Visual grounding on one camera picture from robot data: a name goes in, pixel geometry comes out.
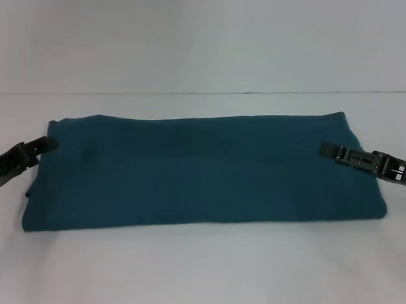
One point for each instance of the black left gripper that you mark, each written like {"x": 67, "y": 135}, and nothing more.
{"x": 1, "y": 173}

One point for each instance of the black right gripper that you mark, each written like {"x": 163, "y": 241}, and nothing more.
{"x": 399, "y": 170}

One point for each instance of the teal FREE! print t-shirt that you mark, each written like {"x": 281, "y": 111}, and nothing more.
{"x": 205, "y": 176}

